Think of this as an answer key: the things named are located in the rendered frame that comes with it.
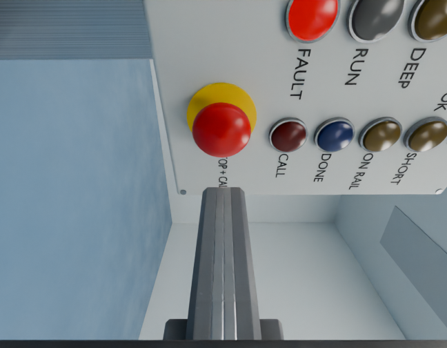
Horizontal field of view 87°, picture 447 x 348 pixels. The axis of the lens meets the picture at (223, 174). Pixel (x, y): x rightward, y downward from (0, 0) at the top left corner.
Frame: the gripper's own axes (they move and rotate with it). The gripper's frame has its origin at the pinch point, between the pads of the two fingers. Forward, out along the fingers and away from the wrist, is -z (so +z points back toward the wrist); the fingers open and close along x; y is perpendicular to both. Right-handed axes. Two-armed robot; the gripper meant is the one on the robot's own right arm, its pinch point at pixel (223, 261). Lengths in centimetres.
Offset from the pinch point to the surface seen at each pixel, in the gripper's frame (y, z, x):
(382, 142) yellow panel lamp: 1.9, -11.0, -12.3
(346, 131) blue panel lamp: 1.0, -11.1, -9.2
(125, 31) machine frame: -4.5, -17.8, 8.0
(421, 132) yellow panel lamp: 1.0, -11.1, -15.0
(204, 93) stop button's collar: -1.8, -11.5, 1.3
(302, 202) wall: 289, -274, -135
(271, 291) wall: 305, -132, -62
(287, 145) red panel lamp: 2.2, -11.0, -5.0
